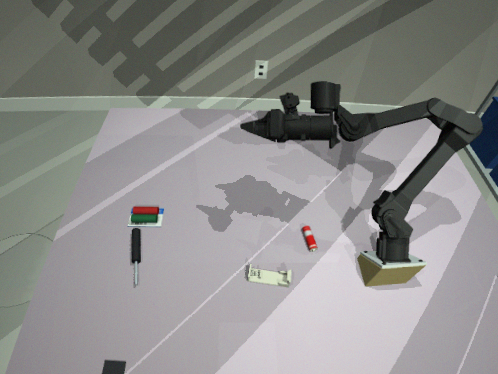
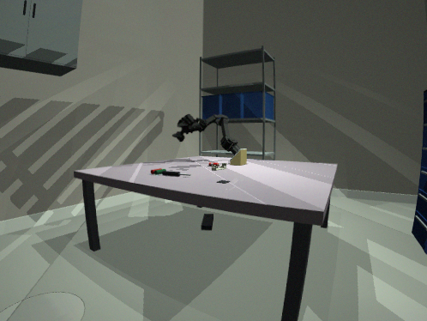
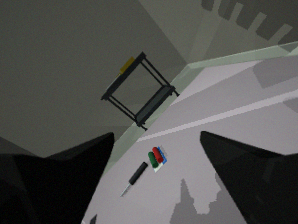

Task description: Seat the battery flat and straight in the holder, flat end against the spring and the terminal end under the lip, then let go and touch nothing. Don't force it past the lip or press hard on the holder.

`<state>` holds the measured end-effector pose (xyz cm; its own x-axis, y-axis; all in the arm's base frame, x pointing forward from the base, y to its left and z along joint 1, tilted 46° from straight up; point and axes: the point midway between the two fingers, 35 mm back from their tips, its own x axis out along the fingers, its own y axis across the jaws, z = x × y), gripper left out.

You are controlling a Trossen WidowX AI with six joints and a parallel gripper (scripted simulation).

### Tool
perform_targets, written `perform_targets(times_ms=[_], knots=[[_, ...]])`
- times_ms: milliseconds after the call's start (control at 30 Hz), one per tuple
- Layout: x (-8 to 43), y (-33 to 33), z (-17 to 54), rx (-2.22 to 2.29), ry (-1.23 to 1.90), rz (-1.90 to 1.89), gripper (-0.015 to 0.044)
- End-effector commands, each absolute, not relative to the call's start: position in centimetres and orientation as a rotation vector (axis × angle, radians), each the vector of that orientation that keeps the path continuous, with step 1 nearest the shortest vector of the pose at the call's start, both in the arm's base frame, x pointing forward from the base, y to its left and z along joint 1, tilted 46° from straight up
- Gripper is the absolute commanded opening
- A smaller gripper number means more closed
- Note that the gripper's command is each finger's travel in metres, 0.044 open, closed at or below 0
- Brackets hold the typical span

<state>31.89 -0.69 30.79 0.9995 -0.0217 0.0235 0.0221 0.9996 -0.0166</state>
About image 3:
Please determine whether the black-handled screwdriver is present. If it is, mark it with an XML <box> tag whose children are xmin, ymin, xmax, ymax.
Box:
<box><xmin>120</xmin><ymin>162</ymin><xmax>148</xmax><ymax>197</ymax></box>

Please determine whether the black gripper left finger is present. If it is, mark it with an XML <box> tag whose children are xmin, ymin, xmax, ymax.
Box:
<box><xmin>0</xmin><ymin>132</ymin><xmax>115</xmax><ymax>224</ymax></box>

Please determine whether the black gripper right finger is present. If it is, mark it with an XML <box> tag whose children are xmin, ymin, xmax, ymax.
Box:
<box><xmin>200</xmin><ymin>131</ymin><xmax>298</xmax><ymax>224</ymax></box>

